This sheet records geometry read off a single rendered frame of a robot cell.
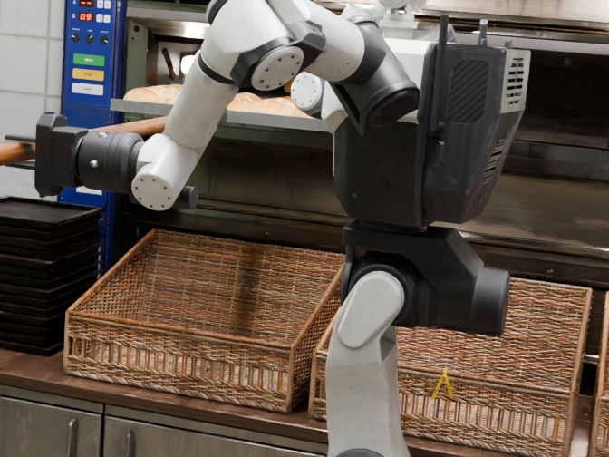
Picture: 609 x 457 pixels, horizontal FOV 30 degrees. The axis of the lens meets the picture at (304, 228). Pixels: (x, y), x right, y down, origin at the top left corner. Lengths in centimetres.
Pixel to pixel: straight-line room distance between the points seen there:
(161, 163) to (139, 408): 105
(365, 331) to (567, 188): 102
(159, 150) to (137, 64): 143
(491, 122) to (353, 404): 55
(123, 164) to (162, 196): 8
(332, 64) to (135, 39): 151
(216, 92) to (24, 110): 174
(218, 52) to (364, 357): 69
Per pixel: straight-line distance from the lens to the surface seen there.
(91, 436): 265
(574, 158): 278
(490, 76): 181
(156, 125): 223
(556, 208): 280
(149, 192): 161
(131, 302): 296
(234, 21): 148
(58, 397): 266
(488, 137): 181
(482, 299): 192
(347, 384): 199
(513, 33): 264
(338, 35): 157
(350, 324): 193
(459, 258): 190
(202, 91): 151
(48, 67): 317
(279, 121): 262
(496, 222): 280
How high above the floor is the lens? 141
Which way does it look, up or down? 10 degrees down
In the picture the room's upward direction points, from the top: 5 degrees clockwise
